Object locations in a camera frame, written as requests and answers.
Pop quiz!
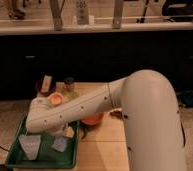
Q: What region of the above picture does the blue sponge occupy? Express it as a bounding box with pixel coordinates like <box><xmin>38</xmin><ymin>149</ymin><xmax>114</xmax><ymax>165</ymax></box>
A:
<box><xmin>52</xmin><ymin>136</ymin><xmax>68</xmax><ymax>152</ymax></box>

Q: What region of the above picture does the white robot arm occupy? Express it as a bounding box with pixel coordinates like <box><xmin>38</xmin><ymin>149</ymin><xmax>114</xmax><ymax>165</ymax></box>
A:
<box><xmin>26</xmin><ymin>70</ymin><xmax>187</xmax><ymax>171</ymax></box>

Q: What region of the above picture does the green plastic tray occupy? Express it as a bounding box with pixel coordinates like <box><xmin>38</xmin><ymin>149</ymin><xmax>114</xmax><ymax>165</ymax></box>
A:
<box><xmin>5</xmin><ymin>117</ymin><xmax>79</xmax><ymax>169</ymax></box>

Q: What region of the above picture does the orange bowl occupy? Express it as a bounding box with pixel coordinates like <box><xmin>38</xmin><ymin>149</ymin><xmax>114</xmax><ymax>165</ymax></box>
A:
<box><xmin>81</xmin><ymin>113</ymin><xmax>104</xmax><ymax>126</ymax></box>

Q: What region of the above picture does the small orange cup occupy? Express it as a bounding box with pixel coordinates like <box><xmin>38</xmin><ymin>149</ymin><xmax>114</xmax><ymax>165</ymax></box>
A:
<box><xmin>48</xmin><ymin>92</ymin><xmax>63</xmax><ymax>105</ymax></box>

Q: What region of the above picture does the clear plastic cup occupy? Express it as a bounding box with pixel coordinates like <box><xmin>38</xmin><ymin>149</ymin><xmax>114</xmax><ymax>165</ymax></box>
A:
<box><xmin>19</xmin><ymin>135</ymin><xmax>41</xmax><ymax>160</ymax></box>

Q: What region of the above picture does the spice jar with dark lid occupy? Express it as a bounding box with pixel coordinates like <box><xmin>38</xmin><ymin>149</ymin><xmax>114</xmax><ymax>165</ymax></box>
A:
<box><xmin>64</xmin><ymin>77</ymin><xmax>79</xmax><ymax>100</ymax></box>

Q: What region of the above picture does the dark blue floor device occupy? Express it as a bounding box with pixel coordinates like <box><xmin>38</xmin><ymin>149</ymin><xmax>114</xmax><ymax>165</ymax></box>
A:
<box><xmin>179</xmin><ymin>92</ymin><xmax>193</xmax><ymax>108</ymax></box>

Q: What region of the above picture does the black cable on floor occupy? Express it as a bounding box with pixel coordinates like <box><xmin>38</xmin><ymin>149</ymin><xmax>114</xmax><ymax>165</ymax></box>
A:
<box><xmin>177</xmin><ymin>106</ymin><xmax>187</xmax><ymax>148</ymax></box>

